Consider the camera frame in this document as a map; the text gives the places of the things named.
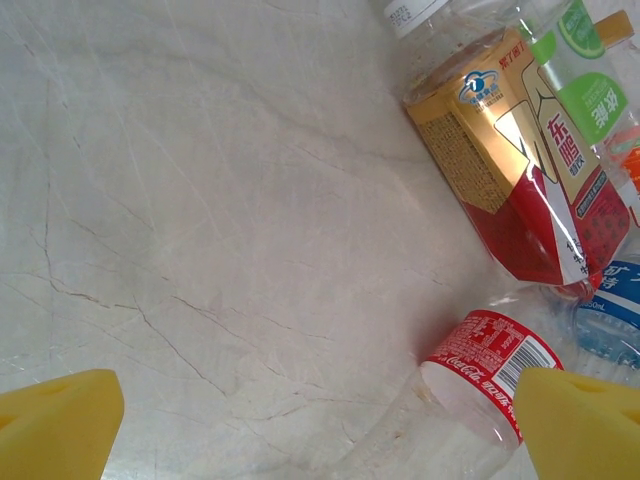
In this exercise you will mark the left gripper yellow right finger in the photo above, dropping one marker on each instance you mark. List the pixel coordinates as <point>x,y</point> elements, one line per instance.
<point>585,430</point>

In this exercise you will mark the water bottle blue label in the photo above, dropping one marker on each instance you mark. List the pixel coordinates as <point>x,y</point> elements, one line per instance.
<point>620,300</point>

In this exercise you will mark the Coca-Cola bottle red label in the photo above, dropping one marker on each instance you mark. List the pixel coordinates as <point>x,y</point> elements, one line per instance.
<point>480,350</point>

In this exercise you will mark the bottle gold and red label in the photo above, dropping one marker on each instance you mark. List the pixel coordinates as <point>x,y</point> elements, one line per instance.
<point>475,140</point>

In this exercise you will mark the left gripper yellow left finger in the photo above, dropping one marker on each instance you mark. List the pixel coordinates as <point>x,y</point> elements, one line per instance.
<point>55,430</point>

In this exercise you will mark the clear bottle green label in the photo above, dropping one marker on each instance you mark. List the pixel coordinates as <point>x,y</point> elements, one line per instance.
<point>595,105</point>

